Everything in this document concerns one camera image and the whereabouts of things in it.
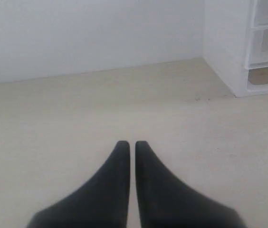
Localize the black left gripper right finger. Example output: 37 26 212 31
135 141 246 228

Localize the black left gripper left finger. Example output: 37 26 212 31
27 141 130 228

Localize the white plastic drawer cabinet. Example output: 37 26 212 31
203 0 268 97

